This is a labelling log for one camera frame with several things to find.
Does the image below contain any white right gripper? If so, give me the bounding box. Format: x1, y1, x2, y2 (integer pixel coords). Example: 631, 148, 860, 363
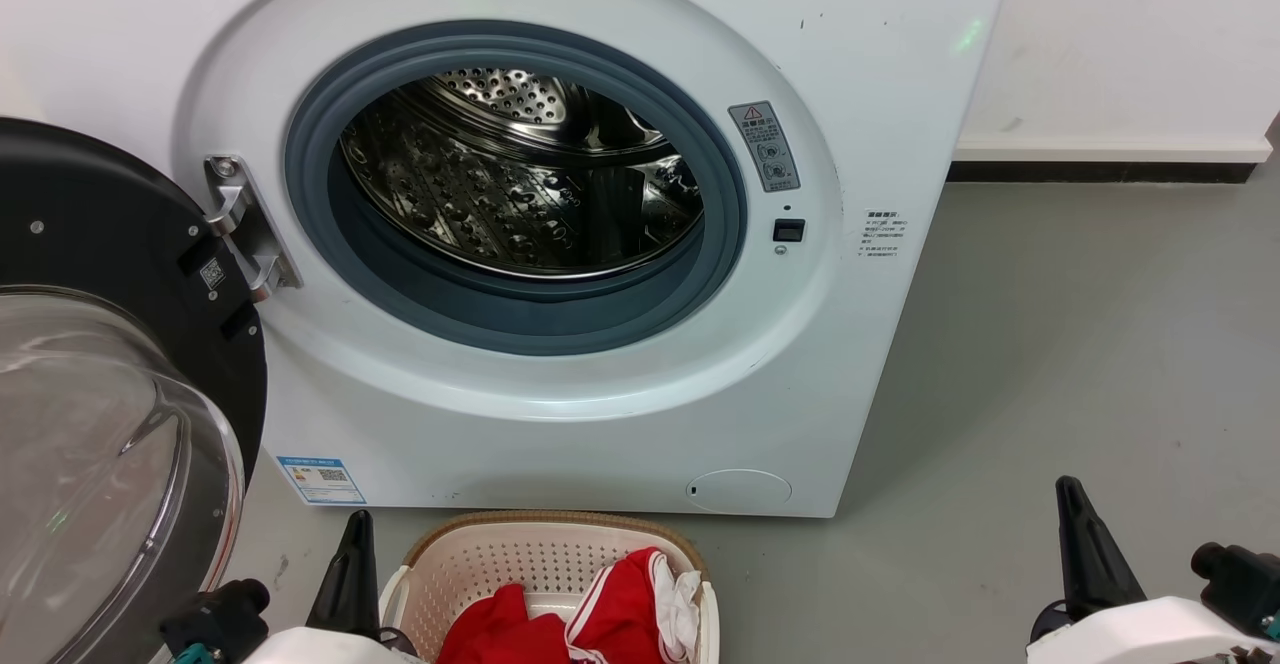
1025, 477, 1280, 664

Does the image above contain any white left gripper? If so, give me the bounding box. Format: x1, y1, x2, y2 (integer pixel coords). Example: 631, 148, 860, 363
240, 510, 421, 664

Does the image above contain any red garment with white stripes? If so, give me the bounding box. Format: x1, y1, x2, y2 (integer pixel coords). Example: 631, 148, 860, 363
565, 547, 703, 664

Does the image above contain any white perforated laundry basket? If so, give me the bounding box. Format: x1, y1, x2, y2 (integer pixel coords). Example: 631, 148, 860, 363
380, 511, 720, 664

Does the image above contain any stainless steel washing machine drum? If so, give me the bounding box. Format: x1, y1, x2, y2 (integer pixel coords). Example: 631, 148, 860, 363
340, 67, 704, 280

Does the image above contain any black washer door with glass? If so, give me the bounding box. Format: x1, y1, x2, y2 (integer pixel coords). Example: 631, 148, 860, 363
0, 117, 269, 664

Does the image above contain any blue energy label sticker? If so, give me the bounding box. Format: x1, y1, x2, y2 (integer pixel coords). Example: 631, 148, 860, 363
277, 457, 367, 506

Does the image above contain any grey rubber door gasket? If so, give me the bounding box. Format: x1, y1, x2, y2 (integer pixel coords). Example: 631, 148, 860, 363
284, 21, 748, 356

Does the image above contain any white front-load washing machine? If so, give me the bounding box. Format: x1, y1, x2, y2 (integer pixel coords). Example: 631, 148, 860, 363
0, 0, 1016, 518

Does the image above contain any round white filter cover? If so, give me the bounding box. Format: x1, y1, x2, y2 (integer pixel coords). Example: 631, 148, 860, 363
686, 469, 793, 514

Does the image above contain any silver metal door hinge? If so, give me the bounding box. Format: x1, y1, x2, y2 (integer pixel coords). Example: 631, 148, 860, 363
203, 154, 303, 303

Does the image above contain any black and white baseboard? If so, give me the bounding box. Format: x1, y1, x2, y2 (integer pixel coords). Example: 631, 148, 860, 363
948, 136, 1273, 183

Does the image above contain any grey warning sticker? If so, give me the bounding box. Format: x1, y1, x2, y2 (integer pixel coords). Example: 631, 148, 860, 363
728, 101, 802, 193

